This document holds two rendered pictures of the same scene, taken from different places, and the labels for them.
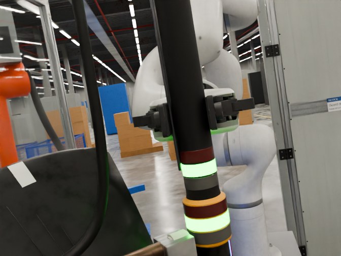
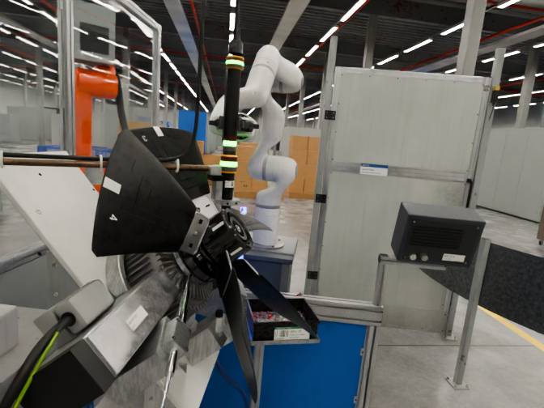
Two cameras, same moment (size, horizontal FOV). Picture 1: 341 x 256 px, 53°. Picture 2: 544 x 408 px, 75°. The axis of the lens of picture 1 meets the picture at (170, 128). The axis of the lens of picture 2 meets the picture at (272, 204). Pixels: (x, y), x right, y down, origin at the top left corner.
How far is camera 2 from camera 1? 60 cm
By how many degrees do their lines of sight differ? 7
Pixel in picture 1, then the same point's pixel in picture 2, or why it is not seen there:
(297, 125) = (334, 178)
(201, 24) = (257, 86)
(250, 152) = (278, 173)
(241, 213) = (264, 211)
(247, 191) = (270, 198)
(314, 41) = (363, 116)
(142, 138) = not seen: hidden behind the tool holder
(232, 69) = (278, 117)
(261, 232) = (273, 226)
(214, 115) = (239, 124)
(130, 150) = not seen: hidden behind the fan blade
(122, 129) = not seen: hidden behind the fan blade
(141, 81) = (218, 108)
